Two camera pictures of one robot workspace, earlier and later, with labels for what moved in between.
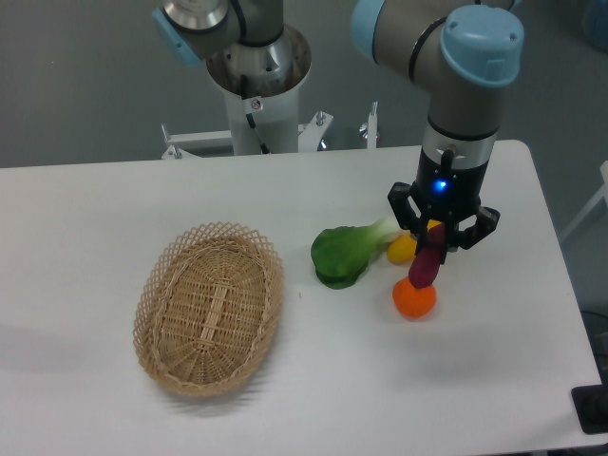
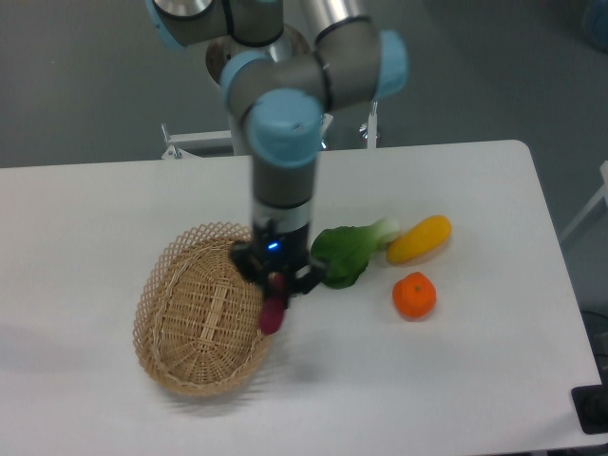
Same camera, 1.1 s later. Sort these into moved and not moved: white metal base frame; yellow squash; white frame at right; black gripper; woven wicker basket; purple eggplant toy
Moved: purple eggplant toy; black gripper
Not moved: yellow squash; woven wicker basket; white metal base frame; white frame at right
